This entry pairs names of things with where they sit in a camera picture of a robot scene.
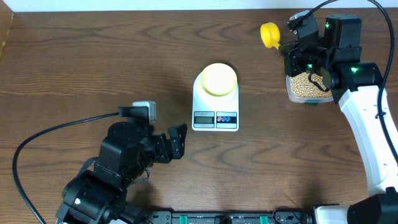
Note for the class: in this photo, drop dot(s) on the yellow bowl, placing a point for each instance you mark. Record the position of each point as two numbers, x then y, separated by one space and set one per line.
218 79

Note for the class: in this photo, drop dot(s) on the yellow measuring scoop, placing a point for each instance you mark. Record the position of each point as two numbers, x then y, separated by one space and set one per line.
270 35

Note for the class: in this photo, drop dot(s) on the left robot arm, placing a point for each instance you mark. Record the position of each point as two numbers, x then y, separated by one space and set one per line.
98 193

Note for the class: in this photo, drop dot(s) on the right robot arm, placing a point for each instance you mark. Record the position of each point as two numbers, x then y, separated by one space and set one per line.
355 86

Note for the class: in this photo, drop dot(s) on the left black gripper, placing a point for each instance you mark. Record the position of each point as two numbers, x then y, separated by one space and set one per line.
167 154

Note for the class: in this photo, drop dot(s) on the soybeans in container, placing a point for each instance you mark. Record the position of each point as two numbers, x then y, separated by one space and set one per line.
306 86

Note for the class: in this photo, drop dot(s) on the clear plastic container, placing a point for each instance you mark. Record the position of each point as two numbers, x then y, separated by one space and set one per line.
296 99

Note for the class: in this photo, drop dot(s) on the white digital kitchen scale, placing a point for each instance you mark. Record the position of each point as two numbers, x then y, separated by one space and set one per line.
214 113

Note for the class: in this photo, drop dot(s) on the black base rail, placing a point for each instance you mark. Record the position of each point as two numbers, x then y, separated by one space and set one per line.
224 217

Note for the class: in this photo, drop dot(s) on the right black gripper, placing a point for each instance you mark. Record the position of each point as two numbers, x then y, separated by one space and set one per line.
291 58

